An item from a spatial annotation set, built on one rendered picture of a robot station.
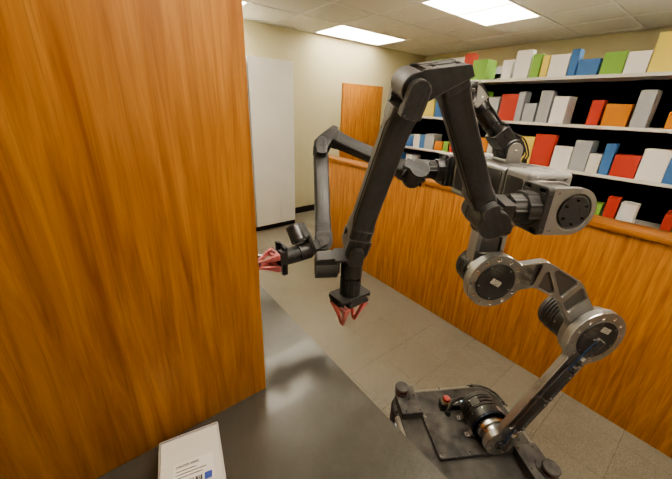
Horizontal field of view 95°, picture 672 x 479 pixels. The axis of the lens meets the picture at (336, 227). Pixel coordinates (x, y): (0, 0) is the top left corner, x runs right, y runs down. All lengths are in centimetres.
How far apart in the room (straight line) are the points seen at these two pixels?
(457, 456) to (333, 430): 96
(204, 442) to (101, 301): 38
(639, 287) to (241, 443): 201
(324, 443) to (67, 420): 51
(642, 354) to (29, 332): 247
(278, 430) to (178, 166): 64
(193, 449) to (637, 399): 227
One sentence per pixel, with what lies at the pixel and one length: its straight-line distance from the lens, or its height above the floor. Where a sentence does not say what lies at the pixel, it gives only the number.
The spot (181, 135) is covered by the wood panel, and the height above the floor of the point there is 161.
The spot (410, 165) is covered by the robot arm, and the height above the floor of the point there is 147.
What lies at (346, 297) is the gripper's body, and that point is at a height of 119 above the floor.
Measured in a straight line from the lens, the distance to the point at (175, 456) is 86.
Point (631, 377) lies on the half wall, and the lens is 249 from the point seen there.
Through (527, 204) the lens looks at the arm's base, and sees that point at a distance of 87.
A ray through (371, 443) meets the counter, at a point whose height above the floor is 94.
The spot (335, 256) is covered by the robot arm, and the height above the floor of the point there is 131.
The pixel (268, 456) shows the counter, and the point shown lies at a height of 94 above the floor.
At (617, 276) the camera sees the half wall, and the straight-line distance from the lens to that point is 227.
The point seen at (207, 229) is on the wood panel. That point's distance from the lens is 66.
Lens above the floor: 167
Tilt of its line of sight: 21 degrees down
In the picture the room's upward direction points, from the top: 2 degrees clockwise
